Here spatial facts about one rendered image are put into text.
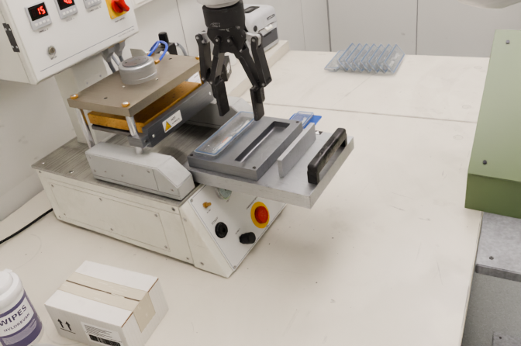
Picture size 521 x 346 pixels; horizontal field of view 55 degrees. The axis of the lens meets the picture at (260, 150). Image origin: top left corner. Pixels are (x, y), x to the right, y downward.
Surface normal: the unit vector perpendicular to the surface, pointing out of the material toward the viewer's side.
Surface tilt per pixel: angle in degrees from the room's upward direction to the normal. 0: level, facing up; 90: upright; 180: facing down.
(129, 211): 90
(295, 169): 0
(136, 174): 90
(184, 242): 90
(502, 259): 0
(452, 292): 0
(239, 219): 65
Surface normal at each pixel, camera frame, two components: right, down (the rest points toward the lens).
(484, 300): -0.14, -0.85
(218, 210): 0.72, -0.22
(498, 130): -0.43, -0.25
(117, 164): -0.49, 0.51
